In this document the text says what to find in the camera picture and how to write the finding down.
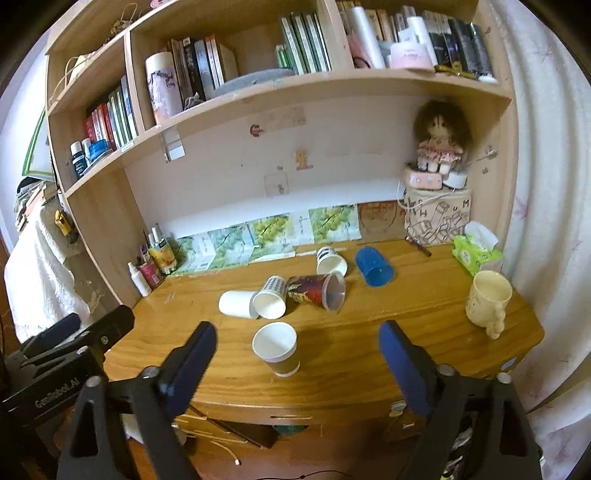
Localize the red graphic plastic cup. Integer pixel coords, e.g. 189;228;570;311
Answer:
287;272;346;313

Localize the white cylinder tube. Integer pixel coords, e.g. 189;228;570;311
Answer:
145;51;183;125

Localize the patterned white paper cup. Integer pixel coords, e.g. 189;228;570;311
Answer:
252;275;287;320

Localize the white curtain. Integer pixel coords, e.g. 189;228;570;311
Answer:
491;1;590;479

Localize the dark blue bottle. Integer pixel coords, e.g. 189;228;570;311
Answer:
70;141;88;179

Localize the wooden bookshelf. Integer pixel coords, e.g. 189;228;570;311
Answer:
47;1;518;305

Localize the white paper cup lying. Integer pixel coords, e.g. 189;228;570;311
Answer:
218;290;259;319

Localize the black striped paper cup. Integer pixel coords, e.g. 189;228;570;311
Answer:
315;246;348;277

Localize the pink small case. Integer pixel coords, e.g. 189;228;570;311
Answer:
403;165;443;191

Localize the brown paper cup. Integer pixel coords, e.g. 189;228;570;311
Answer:
252;322;301;378

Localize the cream ceramic mug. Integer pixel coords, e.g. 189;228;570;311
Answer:
465;270;513;340

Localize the pink cosmetic tube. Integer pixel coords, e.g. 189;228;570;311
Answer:
138;260;163;290

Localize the white spray bottle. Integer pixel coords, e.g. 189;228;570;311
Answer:
127;262;152;297

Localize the patterned storage box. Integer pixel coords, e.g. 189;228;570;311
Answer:
403;187;472;247

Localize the green tissue pack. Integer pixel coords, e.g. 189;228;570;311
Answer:
452;221;504;276

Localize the brown haired doll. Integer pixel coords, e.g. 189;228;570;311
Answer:
413;100;472;176

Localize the yellow lotion bottle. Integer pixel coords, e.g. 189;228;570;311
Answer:
148;224;177;275

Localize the grey flat pouch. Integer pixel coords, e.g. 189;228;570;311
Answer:
212;68;296;99

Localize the blue plastic cup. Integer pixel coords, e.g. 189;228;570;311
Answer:
355;246;394;288

